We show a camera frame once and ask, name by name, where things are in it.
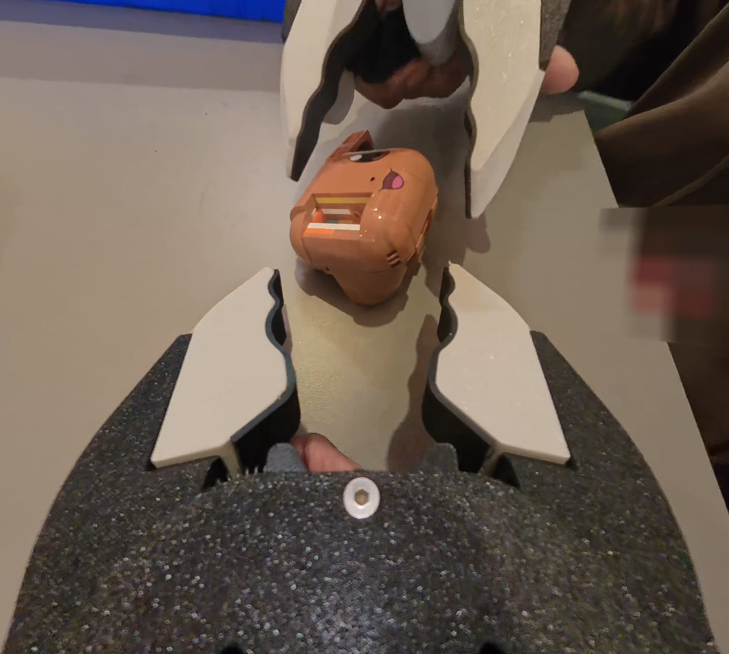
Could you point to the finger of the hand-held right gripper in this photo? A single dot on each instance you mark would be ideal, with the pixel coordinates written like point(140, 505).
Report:
point(507, 67)
point(307, 39)

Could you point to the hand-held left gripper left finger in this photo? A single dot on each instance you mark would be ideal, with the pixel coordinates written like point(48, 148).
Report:
point(228, 380)

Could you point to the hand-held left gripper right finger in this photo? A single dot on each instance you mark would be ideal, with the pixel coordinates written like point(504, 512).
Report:
point(501, 380)

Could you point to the brown lego head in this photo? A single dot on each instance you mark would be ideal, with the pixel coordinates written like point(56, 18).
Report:
point(370, 244)

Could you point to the person's right hand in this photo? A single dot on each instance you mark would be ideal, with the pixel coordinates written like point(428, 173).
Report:
point(410, 87)

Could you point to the person's left hand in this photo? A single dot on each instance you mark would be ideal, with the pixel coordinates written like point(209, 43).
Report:
point(322, 454)

